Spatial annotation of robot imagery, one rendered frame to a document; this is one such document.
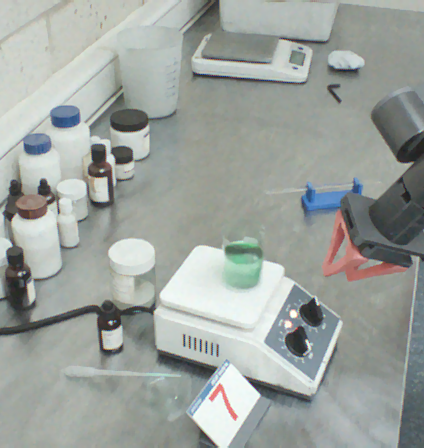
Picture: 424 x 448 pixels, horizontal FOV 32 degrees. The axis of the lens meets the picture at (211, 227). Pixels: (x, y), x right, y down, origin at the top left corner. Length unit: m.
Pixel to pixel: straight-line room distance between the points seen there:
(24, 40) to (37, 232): 0.40
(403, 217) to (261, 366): 0.23
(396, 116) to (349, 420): 0.34
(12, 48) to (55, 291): 0.43
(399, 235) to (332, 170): 0.53
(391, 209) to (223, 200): 0.47
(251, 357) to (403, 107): 0.32
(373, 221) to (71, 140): 0.56
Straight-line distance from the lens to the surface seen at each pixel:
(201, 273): 0.89
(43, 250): 1.01
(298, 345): 0.85
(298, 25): 1.88
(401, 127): 0.77
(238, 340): 0.83
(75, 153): 1.19
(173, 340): 0.87
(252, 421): 0.83
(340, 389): 0.88
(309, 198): 1.18
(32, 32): 1.30
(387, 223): 0.78
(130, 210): 1.17
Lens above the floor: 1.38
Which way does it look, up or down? 34 degrees down
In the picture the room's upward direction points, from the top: 1 degrees clockwise
